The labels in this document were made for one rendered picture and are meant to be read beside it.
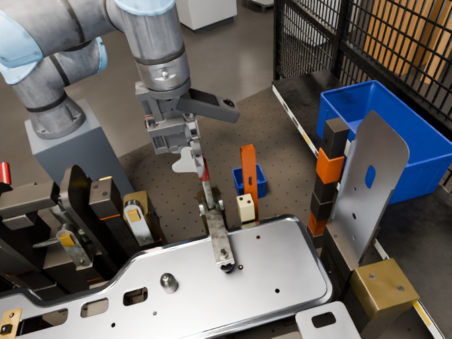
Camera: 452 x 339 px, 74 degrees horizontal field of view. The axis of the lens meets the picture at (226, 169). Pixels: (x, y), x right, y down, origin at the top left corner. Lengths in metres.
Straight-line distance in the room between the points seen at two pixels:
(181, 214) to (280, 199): 0.38
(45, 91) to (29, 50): 0.49
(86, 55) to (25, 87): 0.17
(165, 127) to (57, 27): 0.19
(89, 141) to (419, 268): 0.91
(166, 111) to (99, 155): 0.57
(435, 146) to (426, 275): 0.28
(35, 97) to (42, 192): 0.34
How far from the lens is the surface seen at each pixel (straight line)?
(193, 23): 4.31
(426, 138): 0.83
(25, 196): 0.74
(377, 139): 0.51
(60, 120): 1.00
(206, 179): 0.63
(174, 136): 0.52
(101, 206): 0.75
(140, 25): 0.43
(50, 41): 0.49
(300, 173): 1.26
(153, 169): 1.37
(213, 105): 0.51
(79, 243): 0.78
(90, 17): 0.50
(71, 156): 1.03
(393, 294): 0.65
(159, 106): 0.51
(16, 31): 0.48
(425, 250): 0.75
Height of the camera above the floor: 1.63
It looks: 46 degrees down
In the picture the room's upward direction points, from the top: 9 degrees counter-clockwise
